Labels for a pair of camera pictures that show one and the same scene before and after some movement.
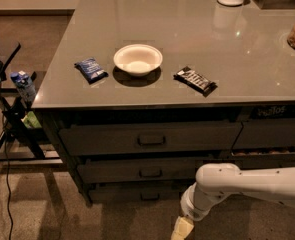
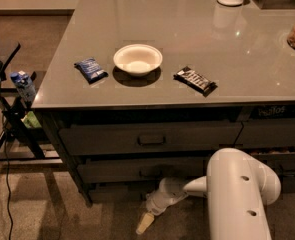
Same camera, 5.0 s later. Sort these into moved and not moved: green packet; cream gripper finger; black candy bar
Moved: cream gripper finger
Not moved: black candy bar; green packet
